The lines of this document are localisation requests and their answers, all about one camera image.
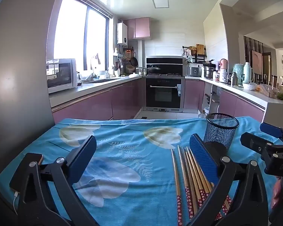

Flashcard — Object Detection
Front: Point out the grey refrigerator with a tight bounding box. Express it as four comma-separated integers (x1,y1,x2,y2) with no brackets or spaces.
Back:
0,0,69,193

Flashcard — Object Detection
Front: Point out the white green thermos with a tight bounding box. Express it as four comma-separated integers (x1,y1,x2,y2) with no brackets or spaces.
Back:
242,62,251,84

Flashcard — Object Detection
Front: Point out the clear plastic box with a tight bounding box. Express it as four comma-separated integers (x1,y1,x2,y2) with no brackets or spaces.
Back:
259,83,279,98

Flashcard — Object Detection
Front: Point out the pink base cabinet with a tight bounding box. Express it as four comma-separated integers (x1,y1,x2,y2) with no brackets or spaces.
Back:
184,79,266,123
51,78,147,124

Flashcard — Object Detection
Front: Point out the black wok with lid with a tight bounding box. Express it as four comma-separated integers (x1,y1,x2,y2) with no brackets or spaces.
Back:
147,65,161,75

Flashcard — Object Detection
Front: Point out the black range hood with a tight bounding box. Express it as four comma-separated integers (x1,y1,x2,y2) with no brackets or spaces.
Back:
146,56,185,76

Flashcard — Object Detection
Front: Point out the ceiling light panel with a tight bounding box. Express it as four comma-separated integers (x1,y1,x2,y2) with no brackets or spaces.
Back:
150,0,169,8

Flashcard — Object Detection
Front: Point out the black wall rack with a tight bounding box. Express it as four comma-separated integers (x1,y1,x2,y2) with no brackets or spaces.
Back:
183,46,207,63

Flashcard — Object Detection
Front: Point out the white charging cable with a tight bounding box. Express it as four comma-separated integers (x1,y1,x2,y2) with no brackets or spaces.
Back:
13,191,21,215

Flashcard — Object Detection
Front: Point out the white water heater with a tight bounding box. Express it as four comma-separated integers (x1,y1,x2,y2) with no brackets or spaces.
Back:
117,23,128,45

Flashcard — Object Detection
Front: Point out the pink wall cabinet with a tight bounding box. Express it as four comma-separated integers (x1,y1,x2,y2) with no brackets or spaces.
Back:
124,17,151,40

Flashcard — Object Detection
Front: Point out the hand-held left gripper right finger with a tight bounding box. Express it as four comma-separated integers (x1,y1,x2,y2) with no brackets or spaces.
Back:
189,134,269,226

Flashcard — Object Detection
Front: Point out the black built-in oven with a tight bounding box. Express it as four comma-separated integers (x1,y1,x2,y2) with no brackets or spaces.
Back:
145,76,185,112

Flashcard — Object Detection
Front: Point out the silver rice cooker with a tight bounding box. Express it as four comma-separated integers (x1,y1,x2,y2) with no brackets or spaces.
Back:
188,66,201,77

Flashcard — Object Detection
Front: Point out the person's right hand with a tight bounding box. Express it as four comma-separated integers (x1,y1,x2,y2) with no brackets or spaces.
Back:
271,178,283,219

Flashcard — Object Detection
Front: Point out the kitchen window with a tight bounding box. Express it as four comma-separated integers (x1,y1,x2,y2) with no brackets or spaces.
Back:
47,0,112,72

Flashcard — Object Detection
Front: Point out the blue floral tablecloth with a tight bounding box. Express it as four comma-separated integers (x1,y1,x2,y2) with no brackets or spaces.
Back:
0,116,283,226

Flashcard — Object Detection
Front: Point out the steel stock pot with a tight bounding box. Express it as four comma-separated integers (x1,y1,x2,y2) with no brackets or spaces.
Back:
203,66,216,79

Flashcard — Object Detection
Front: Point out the dark smartphone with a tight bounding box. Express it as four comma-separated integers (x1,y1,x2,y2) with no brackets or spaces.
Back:
9,153,43,193

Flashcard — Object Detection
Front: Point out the light green kettle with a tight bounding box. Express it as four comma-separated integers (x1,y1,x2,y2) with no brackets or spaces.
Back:
232,63,244,85

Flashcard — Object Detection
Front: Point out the wall picture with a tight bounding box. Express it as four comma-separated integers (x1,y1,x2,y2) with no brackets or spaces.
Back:
251,50,263,74

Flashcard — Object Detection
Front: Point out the white microwave oven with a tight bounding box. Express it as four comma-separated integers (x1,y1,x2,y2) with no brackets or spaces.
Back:
46,58,78,94

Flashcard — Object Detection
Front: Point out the bundle of wooden chopsticks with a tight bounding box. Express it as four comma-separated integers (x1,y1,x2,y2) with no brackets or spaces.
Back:
171,145,233,226

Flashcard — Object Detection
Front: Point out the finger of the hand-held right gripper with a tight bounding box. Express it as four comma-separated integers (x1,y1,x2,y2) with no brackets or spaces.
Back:
260,122,283,144
240,133,281,157

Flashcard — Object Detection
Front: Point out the pink thermos jug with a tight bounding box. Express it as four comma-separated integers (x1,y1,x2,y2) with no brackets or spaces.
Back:
219,58,228,83

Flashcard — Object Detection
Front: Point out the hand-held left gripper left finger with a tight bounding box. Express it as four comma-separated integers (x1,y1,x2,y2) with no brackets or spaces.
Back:
17,135,98,226

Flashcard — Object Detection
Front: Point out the black mesh utensil holder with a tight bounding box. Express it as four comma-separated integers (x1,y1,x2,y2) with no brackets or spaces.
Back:
202,113,240,157

